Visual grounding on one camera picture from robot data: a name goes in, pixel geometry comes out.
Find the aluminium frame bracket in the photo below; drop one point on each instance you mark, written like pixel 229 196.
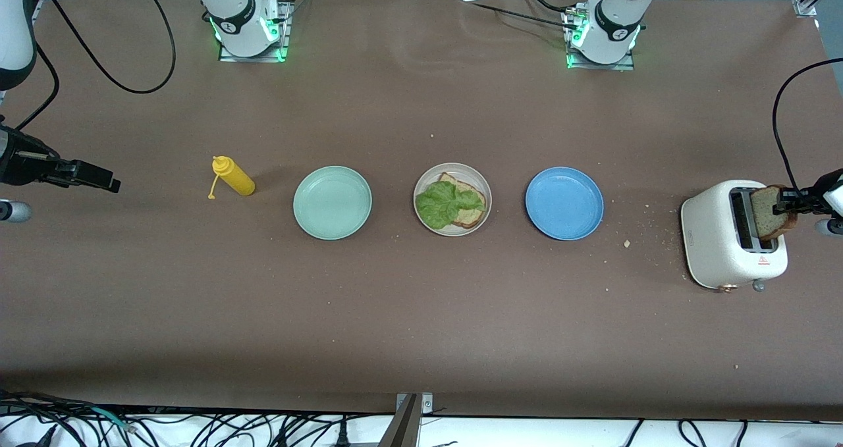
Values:
pixel 405 427

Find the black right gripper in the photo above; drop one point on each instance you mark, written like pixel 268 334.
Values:
pixel 20 165

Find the black power plug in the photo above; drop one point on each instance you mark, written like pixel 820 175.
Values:
pixel 342 436

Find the blue round plate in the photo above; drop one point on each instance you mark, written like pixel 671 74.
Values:
pixel 564 203

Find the yellow squeeze sauce bottle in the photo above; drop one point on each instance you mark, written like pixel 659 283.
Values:
pixel 237 178

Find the green lettuce leaf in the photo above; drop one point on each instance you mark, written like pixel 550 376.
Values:
pixel 441 207

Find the beige round plate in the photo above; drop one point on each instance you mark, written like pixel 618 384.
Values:
pixel 428 177

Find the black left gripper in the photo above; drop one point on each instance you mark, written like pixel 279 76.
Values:
pixel 805 199

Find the white two-slot toaster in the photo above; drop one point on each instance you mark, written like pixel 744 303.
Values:
pixel 718 249

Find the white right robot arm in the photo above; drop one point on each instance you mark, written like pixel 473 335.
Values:
pixel 237 19

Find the brown crust bread slice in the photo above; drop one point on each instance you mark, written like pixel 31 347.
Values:
pixel 471 216
pixel 767 220

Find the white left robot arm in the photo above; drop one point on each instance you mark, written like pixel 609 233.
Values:
pixel 612 26

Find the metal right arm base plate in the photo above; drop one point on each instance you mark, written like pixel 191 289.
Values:
pixel 286 26

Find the mint green round plate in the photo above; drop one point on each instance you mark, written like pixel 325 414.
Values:
pixel 332 203

